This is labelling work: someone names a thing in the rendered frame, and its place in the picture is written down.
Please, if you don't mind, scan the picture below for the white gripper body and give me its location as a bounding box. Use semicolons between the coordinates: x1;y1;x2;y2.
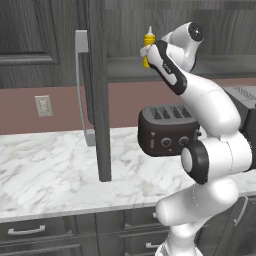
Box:
139;44;153;59

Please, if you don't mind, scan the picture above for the dark grey lower cupboard door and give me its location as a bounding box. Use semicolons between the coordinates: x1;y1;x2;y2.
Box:
195;195;256;256

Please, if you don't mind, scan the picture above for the dark grey wall cabinet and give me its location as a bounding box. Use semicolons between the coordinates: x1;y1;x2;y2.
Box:
104;0;256;84

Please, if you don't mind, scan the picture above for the dark grey closed cabinet door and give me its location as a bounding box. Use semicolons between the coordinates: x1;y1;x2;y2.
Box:
0;0;82;90

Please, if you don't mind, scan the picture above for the silver wide drawer handle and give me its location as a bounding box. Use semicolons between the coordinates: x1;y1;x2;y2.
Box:
7;224;47;237

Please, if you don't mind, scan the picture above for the yellow condiment bottle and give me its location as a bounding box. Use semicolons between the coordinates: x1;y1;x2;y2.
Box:
142;25;157;69

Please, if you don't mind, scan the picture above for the black stove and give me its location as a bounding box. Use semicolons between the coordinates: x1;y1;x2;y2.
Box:
222;85;256;173

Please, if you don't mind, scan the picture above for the dark grey wide drawer front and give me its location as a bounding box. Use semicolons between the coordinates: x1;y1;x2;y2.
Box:
0;214;77;247
0;243;83;256

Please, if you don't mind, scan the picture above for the grey cabinet door handle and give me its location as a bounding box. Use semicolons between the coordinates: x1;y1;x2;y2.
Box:
74;29;97;148

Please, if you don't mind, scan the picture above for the silver cupboard door handle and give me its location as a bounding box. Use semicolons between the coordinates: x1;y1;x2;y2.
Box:
232;195;250;228

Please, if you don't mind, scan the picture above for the black toaster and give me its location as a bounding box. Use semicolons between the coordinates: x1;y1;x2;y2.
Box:
137;103;203;158

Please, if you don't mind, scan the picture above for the dark grey open cabinet door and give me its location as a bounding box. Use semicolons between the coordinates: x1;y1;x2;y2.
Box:
85;0;113;183

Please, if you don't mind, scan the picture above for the grey wall outlet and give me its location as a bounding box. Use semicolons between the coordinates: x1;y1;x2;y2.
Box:
34;94;54;118

